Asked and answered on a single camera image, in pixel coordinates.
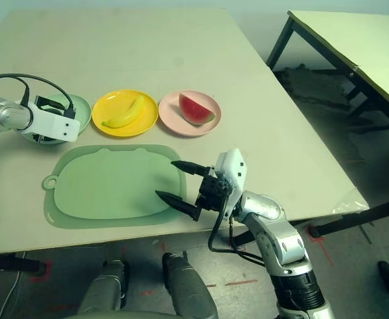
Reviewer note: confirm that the black table foot bar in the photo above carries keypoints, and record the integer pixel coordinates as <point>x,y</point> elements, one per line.
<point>363,217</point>
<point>12,264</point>

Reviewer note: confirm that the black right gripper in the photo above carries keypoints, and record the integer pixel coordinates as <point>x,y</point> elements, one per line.
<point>212,194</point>

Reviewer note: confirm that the green silicone cutting mat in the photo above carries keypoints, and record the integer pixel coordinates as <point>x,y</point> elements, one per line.
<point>115,186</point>

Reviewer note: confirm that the red toy watermelon slice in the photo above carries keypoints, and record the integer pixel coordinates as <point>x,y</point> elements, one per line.
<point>194,111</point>

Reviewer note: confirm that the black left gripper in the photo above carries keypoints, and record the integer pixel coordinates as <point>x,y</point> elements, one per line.
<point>53,105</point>

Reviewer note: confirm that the gray robot left leg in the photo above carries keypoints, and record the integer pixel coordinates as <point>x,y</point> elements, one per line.
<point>105,285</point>

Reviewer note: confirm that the beige side table top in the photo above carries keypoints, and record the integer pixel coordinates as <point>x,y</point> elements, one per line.
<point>363,43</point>

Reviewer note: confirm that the dark rough floor mat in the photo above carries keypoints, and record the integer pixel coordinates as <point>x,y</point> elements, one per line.
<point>314,86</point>

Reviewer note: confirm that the yellow toy banana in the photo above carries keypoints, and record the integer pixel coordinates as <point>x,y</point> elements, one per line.
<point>128,114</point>

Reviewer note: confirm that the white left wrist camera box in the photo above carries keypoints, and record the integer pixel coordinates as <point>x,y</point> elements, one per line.
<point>53,126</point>

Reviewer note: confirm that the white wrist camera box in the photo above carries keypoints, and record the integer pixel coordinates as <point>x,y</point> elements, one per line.
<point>232,169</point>
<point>53,126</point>

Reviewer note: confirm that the gray robot right leg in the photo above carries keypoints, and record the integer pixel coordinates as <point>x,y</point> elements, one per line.
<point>188,289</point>

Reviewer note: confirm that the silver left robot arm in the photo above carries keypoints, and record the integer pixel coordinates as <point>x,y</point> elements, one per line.
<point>5,114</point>

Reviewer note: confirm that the pink round plate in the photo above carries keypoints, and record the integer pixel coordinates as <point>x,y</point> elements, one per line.
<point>171,116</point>

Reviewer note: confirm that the yellow round plate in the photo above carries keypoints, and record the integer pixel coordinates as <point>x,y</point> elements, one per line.
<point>124,131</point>

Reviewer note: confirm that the mint green round plate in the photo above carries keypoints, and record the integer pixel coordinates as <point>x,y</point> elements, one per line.
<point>83,113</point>

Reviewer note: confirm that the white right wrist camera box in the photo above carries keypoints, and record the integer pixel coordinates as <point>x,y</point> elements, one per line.
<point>232,169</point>

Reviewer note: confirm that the gray robot torso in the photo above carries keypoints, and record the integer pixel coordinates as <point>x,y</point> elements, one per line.
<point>121,315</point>

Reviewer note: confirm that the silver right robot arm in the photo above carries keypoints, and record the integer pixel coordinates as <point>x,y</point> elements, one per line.
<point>280,242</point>

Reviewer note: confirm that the clear plastic bag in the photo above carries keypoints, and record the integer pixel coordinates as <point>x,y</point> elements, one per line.
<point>350,202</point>

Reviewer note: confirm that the gray robot leg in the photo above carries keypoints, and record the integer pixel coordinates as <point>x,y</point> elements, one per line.
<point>105,285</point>
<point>188,289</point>

